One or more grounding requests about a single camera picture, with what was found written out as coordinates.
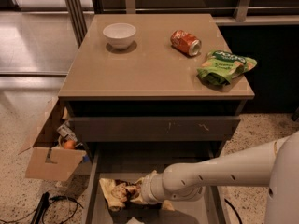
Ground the crumpled packet in box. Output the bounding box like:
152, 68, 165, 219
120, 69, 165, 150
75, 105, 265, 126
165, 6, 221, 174
57, 124, 78, 142

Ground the open middle drawer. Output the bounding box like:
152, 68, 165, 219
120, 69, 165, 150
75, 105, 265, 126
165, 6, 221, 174
82, 147, 231, 224

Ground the black cable right floor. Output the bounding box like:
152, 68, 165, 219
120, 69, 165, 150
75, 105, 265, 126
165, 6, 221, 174
224, 198, 244, 224

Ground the black cable on floor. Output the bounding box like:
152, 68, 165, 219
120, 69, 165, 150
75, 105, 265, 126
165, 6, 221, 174
0, 191, 85, 224

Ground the green chip bag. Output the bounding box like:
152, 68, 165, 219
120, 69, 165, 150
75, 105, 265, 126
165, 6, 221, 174
197, 50, 257, 86

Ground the brown chip bag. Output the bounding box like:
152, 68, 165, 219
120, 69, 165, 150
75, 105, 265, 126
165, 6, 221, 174
98, 176, 176, 213

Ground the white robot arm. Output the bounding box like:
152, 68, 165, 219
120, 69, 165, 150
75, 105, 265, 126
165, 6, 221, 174
140, 132, 299, 224

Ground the white ceramic bowl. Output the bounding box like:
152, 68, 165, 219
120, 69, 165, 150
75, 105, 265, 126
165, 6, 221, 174
103, 23, 136, 49

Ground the cardboard box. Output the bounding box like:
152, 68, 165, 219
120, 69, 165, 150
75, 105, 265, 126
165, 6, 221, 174
20, 97, 91, 181

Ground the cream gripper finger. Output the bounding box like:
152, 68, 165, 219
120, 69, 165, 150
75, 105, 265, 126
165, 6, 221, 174
136, 170, 158, 184

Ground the orange fruit in box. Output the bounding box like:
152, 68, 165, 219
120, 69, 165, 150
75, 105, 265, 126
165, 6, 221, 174
64, 140, 76, 149

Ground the closed top drawer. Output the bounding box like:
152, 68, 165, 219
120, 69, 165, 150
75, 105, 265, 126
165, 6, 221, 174
70, 116, 240, 142

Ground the grey drawer cabinet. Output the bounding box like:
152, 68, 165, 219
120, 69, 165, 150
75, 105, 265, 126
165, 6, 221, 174
59, 14, 254, 156

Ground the orange soda can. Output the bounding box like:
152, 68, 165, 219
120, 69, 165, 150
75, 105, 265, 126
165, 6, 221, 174
170, 30, 201, 57

